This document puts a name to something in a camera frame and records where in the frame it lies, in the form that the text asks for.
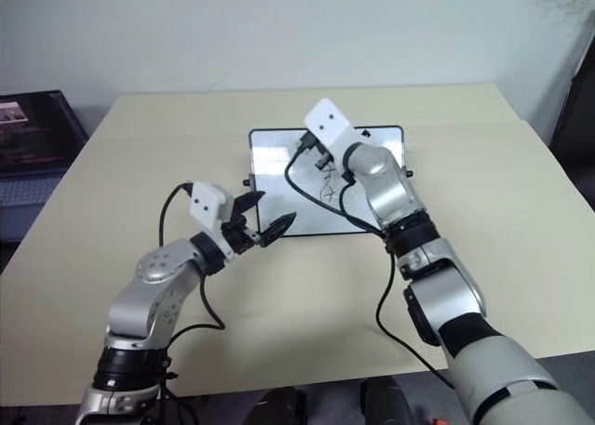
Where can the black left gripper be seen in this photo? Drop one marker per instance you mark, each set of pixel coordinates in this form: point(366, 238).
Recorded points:
point(237, 236)

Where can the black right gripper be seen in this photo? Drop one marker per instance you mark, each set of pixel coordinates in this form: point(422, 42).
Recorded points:
point(321, 157)

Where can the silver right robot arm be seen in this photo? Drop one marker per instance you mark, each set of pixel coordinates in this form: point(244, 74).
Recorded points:
point(446, 281)

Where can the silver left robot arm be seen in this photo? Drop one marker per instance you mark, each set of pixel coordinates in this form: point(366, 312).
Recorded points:
point(139, 299)

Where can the small black-framed whiteboard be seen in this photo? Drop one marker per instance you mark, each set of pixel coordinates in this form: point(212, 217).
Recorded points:
point(272, 169)

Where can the dark open laptop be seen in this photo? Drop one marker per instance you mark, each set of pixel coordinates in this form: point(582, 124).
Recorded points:
point(37, 136)

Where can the dark furniture panel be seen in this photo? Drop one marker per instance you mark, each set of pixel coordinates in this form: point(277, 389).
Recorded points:
point(576, 104)

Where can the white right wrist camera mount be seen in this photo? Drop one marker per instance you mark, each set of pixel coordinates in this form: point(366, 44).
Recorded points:
point(331, 123)

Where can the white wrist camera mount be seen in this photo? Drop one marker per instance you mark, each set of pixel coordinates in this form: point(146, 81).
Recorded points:
point(331, 123)
point(207, 204)

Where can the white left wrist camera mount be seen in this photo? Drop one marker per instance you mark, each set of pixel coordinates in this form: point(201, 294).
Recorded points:
point(207, 204)

